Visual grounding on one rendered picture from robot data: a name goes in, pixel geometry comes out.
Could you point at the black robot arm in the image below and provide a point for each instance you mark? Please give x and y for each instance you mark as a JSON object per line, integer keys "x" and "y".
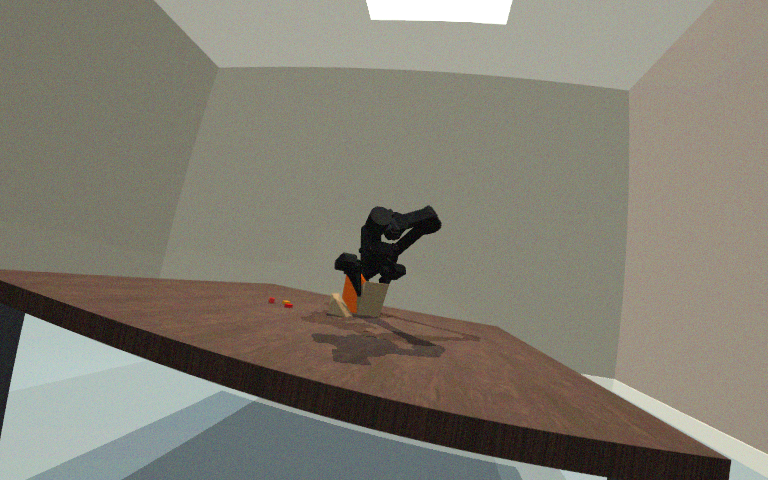
{"x": 392, "y": 225}

